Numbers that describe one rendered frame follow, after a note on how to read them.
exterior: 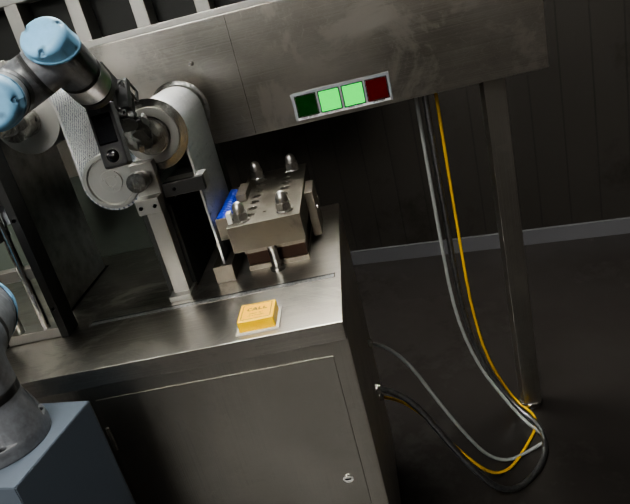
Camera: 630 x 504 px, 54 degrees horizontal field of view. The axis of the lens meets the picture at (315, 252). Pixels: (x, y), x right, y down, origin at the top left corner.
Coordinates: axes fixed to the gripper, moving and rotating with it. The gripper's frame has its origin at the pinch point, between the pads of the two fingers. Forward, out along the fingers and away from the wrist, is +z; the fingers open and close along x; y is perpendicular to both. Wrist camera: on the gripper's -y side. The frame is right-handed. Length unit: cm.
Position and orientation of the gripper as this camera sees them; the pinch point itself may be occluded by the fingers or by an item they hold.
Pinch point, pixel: (143, 148)
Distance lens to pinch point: 132.1
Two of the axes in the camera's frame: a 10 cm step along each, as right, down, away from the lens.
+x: -9.7, 2.0, 1.1
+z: 1.7, 2.7, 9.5
